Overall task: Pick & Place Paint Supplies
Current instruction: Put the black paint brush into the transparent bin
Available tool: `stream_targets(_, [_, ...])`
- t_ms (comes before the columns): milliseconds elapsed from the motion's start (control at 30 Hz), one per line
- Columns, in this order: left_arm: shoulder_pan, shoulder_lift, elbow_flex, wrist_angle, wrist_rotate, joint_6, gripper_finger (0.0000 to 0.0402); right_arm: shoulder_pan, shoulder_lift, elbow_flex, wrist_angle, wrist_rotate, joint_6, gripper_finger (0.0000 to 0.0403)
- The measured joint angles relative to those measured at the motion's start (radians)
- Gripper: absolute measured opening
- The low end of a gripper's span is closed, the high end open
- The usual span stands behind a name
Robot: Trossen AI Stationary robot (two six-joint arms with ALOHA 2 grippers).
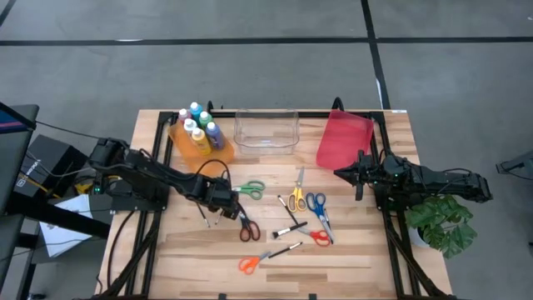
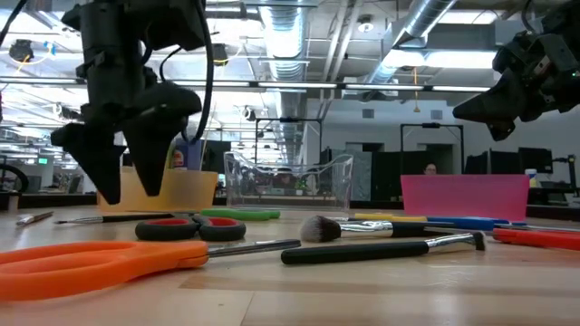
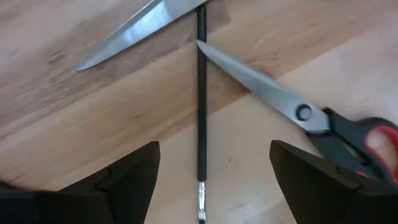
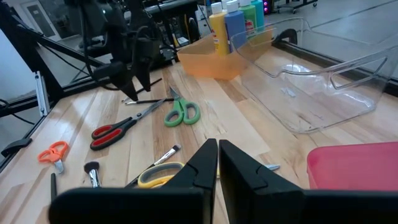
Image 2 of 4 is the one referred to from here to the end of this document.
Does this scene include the black desk monitor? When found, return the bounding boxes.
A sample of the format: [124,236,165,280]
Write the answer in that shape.
[488,149,522,176]
[518,147,554,174]
[201,139,232,175]

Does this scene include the black and red scissors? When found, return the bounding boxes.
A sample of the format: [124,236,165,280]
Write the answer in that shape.
[134,210,248,243]

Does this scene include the clear plastic bin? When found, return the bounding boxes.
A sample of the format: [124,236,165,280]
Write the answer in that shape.
[223,150,355,212]

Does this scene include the orange translucent plastic bin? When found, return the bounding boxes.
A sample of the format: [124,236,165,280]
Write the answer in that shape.
[96,165,219,214]

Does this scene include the long linear ceiling light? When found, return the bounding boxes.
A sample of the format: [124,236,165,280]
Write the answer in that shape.
[0,76,495,96]

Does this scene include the blue paint bottle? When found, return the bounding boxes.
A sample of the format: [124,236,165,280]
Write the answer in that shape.
[174,138,204,172]

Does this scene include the pink translucent plastic bin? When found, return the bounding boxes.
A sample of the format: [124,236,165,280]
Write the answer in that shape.
[401,174,530,223]

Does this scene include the orange-handled scissors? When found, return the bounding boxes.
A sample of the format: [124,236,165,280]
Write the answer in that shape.
[0,238,303,302]

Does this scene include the thin black-handled paint brush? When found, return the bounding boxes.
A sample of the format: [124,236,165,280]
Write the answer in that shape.
[53,212,176,225]

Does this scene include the green marker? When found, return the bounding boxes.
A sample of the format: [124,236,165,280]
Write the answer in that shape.
[194,206,282,222]

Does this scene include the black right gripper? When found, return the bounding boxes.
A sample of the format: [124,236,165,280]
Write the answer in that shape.
[452,31,561,141]

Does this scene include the black background rig frame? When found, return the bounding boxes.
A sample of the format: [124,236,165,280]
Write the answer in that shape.
[254,117,324,167]
[400,122,465,176]

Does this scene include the small brown-handled paint brush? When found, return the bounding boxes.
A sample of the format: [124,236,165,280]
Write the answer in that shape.
[15,210,54,227]

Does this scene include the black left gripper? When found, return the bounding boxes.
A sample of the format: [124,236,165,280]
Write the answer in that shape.
[49,31,203,206]

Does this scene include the black ceiling device yellow cable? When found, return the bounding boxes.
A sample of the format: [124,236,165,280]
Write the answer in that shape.
[212,43,230,67]
[7,38,35,63]

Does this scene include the grey office chair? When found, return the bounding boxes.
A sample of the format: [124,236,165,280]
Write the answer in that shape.
[13,175,43,195]

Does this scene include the yellow hanging cord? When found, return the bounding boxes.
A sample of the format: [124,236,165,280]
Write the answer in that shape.
[411,66,421,114]

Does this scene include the fluffy black-handled makeup brush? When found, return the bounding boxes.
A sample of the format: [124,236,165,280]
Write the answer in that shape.
[299,215,454,244]

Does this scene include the silver spiral ceiling duct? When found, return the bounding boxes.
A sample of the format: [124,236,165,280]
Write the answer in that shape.
[258,0,313,82]
[362,0,459,87]

